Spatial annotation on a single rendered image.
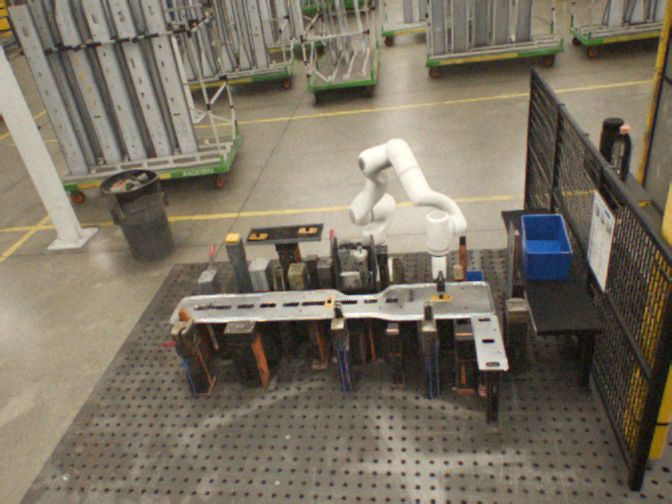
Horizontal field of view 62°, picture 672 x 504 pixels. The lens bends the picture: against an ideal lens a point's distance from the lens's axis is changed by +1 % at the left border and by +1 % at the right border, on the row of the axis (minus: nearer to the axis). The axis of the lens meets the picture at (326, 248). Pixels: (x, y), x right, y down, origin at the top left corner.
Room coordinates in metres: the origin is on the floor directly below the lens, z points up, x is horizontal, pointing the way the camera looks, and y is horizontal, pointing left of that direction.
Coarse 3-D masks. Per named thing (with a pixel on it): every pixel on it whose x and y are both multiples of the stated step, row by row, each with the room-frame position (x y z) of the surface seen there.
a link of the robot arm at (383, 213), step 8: (384, 200) 2.35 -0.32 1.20; (392, 200) 2.37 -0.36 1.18; (376, 208) 2.32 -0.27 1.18; (384, 208) 2.33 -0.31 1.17; (392, 208) 2.34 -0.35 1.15; (376, 216) 2.32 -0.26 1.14; (384, 216) 2.33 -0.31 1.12; (392, 216) 2.34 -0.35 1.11; (368, 224) 2.42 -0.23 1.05; (376, 224) 2.37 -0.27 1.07; (384, 224) 2.34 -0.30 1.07; (368, 232) 2.35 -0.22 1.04; (376, 232) 2.33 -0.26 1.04; (384, 232) 2.34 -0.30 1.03; (368, 240) 2.33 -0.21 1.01; (376, 240) 2.32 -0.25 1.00; (384, 240) 2.34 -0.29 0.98
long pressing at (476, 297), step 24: (408, 288) 1.89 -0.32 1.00; (432, 288) 1.86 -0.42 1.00; (456, 288) 1.84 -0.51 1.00; (480, 288) 1.81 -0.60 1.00; (192, 312) 1.99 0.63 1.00; (216, 312) 1.96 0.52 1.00; (240, 312) 1.93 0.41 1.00; (264, 312) 1.90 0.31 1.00; (288, 312) 1.87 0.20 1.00; (312, 312) 1.84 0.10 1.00; (360, 312) 1.79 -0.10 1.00; (384, 312) 1.76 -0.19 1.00; (408, 312) 1.73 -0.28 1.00; (456, 312) 1.68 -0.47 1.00; (480, 312) 1.66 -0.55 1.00
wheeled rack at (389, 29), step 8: (384, 0) 11.77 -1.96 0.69; (384, 8) 11.72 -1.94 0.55; (384, 16) 11.60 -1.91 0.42; (448, 16) 10.93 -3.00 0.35; (384, 24) 11.25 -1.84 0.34; (392, 24) 11.37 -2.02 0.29; (400, 24) 11.13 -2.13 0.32; (408, 24) 11.06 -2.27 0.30; (416, 24) 10.84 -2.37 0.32; (424, 24) 10.77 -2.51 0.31; (384, 32) 10.87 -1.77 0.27; (392, 32) 10.81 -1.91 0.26; (400, 32) 10.77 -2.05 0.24; (408, 32) 10.73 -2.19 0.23; (392, 40) 10.90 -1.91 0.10
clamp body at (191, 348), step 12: (180, 324) 1.83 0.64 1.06; (192, 324) 1.84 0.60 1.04; (180, 336) 1.79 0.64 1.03; (192, 336) 1.82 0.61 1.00; (180, 348) 1.78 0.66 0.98; (192, 348) 1.78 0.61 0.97; (192, 360) 1.79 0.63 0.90; (204, 360) 1.84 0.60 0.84; (192, 372) 1.79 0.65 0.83; (204, 372) 1.81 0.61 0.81; (192, 384) 1.78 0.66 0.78; (204, 384) 1.77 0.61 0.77; (216, 384) 1.83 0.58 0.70
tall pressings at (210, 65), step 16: (176, 0) 9.61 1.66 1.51; (192, 0) 9.58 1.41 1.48; (240, 0) 9.85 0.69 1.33; (256, 0) 9.59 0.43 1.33; (176, 16) 9.57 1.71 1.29; (192, 16) 9.56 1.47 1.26; (224, 16) 9.96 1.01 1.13; (240, 16) 9.82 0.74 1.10; (256, 16) 9.53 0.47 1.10; (208, 32) 9.76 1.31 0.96; (224, 32) 9.90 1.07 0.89; (240, 32) 9.63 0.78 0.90; (256, 32) 9.53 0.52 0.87; (208, 48) 9.67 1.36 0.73; (224, 48) 9.65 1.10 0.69; (240, 48) 9.59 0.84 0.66; (256, 48) 9.52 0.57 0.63; (192, 64) 9.68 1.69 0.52; (208, 64) 9.45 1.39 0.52; (224, 64) 9.62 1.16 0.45; (240, 64) 9.61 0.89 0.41; (192, 80) 9.53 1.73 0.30
